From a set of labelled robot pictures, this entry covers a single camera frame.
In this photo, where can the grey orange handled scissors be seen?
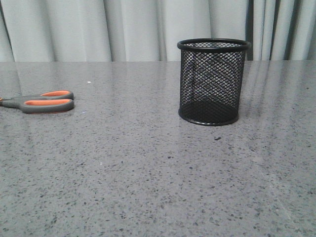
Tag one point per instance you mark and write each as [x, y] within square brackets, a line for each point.
[49, 102]

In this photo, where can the black mesh pen bucket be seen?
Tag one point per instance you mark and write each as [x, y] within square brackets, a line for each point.
[211, 73]

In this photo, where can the dark vertical pole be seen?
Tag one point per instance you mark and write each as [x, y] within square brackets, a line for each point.
[249, 28]

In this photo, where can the grey pleated curtain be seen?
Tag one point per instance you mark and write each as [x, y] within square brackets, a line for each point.
[148, 30]

